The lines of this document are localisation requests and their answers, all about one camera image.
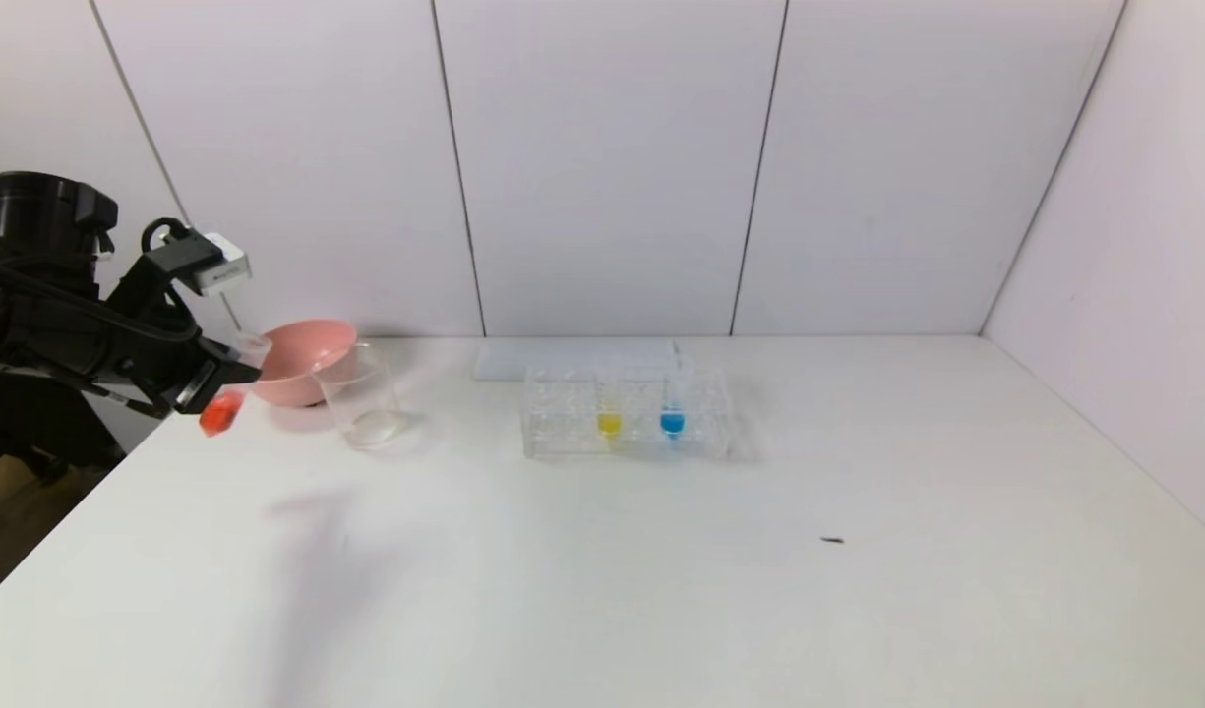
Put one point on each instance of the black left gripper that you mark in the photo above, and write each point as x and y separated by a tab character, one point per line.
198	385

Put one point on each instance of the test tube with red pigment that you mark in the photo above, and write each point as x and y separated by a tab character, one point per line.
218	413

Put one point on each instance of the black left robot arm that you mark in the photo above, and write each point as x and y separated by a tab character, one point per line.
41	221

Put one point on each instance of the clear glass beaker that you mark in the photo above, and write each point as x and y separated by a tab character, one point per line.
366	418

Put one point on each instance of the clear acrylic test tube rack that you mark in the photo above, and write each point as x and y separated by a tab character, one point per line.
563	423

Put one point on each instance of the test tube with yellow pigment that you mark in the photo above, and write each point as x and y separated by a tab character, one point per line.
610	423

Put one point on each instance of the test tube with blue pigment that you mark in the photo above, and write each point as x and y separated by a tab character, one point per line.
672	421

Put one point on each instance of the pink plastic bowl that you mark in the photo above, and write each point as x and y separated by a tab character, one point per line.
302	364

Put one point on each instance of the white paper sheet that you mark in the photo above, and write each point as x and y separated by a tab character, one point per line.
509	359

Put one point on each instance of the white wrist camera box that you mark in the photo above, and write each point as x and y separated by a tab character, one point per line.
223	265

